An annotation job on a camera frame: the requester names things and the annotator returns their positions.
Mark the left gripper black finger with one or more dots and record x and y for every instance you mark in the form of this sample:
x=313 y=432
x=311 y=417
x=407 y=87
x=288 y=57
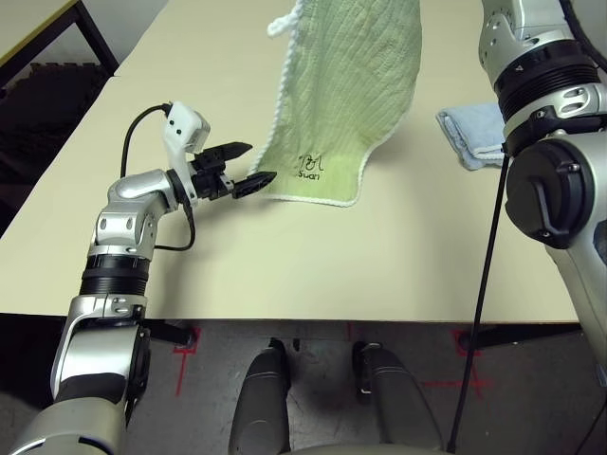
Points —
x=251 y=186
x=227 y=152

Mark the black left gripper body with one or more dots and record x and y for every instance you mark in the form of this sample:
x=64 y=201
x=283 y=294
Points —
x=208 y=185

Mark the green towel with white trim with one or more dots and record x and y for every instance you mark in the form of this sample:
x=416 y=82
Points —
x=351 y=95

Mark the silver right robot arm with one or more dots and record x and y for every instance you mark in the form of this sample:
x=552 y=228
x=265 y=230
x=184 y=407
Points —
x=545 y=95

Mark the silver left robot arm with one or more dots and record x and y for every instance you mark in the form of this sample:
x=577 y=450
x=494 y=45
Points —
x=128 y=189

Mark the folded light blue towel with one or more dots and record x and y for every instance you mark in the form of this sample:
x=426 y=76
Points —
x=474 y=132

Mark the black table foot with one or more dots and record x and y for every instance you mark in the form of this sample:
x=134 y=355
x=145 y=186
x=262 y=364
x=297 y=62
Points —
x=171 y=334
x=521 y=337

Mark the black-framed side table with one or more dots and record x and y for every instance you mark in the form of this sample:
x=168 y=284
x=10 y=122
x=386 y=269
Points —
x=95 y=38

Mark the black foam floor mat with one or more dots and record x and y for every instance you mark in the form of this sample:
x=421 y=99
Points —
x=47 y=109

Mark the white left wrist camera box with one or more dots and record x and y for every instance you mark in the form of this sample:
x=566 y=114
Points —
x=182 y=123

